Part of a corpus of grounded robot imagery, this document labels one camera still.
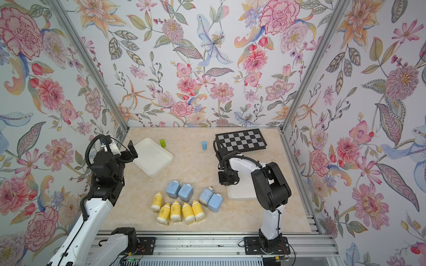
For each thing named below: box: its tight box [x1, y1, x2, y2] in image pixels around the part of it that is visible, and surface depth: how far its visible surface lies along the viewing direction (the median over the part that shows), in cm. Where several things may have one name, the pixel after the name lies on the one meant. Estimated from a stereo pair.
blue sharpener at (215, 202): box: [207, 193, 223, 213], surface depth 82 cm
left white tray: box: [132, 137, 174, 178], surface depth 107 cm
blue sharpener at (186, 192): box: [178, 183, 194, 203], surface depth 86 cm
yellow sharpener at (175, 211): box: [170, 200, 182, 223], surface depth 78 cm
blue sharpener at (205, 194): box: [198, 186, 216, 205], surface depth 82 cm
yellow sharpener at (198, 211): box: [191, 200, 206, 223], surface depth 80 cm
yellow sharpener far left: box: [150, 191, 165, 212], surface depth 81 cm
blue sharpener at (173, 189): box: [165, 180, 181, 199], surface depth 86 cm
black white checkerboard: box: [215, 128, 268, 153], surface depth 112 cm
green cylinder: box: [159, 138, 167, 149], surface depth 112 cm
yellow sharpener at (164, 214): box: [156, 202, 171, 226], surface depth 78 cm
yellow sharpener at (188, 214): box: [181, 202, 196, 225], surface depth 78 cm
